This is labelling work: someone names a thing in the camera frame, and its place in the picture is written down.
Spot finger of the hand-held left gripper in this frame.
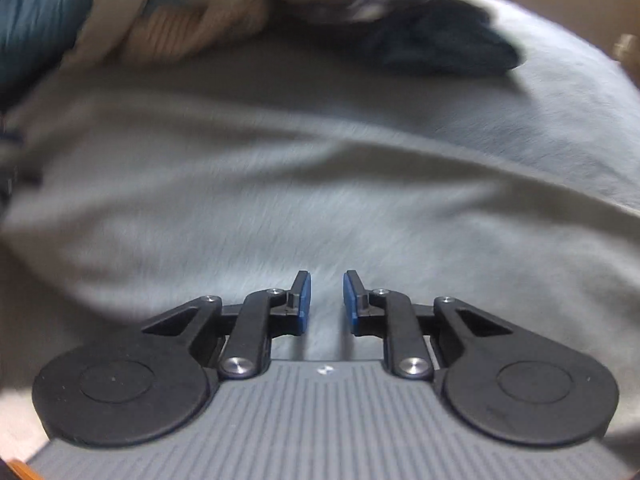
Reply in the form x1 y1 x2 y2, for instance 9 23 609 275
0 127 43 206

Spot grey plush bed blanket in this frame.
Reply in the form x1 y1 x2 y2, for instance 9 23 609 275
0 0 640 461

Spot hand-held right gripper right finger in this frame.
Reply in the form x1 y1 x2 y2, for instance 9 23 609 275
342 270 513 380

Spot dark jeans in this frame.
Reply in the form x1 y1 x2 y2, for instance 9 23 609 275
345 0 523 78

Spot pink checked garment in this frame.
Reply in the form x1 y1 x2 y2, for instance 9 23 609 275
120 5 213 63

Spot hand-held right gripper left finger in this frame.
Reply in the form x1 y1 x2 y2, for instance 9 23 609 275
142 270 313 381

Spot blue duvet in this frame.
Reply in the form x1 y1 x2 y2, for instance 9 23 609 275
0 0 98 111

